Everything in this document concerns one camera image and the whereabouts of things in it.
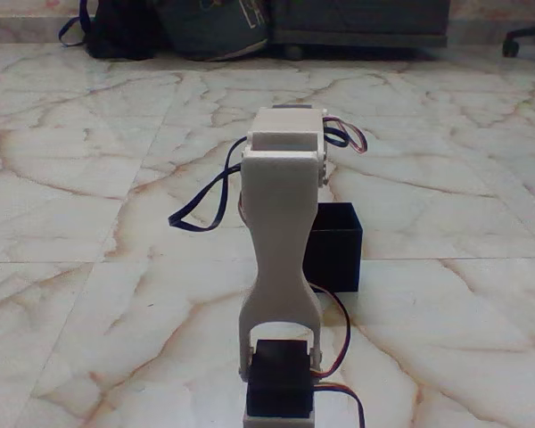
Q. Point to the black box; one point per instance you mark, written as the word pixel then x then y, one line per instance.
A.
pixel 336 249

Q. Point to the black office chair base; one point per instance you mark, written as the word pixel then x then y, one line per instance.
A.
pixel 528 40

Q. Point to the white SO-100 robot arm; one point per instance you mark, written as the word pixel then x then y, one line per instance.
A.
pixel 280 249

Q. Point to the grey printed cushion bag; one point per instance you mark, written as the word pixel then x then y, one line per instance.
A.
pixel 214 31

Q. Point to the dark wheeled cabinet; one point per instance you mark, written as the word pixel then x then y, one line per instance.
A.
pixel 361 22

